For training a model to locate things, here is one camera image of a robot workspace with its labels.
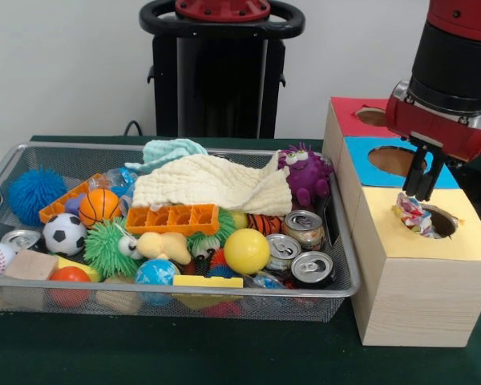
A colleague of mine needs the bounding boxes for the purple spiky ball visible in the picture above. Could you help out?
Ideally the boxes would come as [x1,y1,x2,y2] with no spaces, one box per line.
[277,142,335,208]

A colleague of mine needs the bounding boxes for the small soccer ball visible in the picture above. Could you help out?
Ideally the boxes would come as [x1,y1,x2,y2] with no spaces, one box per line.
[42,213,88,258]

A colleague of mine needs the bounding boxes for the orange red ball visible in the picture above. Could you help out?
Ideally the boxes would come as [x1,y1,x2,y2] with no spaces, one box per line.
[48,265,92,309]

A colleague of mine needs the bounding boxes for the green spiky ball with eyes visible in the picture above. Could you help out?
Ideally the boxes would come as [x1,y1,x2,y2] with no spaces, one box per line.
[83,222,145,281]

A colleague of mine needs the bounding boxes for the cream knitted cloth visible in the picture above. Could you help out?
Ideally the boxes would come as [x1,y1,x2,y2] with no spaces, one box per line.
[131,151,293,217]

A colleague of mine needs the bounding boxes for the yellow smooth ball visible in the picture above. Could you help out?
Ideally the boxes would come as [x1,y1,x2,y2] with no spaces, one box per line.
[224,228,271,276]

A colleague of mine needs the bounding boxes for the shallow wire mesh bin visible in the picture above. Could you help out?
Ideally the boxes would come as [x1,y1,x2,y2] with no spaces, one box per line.
[0,141,362,323]

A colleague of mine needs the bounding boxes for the blue spiky ball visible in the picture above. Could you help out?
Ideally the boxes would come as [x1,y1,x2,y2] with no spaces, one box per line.
[7,167,68,228]

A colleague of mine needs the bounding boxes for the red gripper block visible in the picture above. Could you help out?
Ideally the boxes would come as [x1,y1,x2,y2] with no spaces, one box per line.
[385,79,481,202]

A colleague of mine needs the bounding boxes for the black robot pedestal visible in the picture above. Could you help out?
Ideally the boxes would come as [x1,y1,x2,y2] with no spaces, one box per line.
[139,0,305,140]

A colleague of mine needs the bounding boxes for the small orange basketball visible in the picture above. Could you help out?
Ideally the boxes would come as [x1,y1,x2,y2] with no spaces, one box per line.
[79,188,123,229]

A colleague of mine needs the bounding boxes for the polka dot paper wrapper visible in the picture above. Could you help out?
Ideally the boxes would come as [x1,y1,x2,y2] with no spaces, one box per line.
[391,191,442,241]

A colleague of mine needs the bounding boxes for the black looped cable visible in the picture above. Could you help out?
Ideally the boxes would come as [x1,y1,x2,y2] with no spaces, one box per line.
[123,119,145,137]

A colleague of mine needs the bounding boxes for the wooden box with three holes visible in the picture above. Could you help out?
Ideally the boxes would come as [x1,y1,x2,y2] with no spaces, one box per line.
[322,95,481,348]

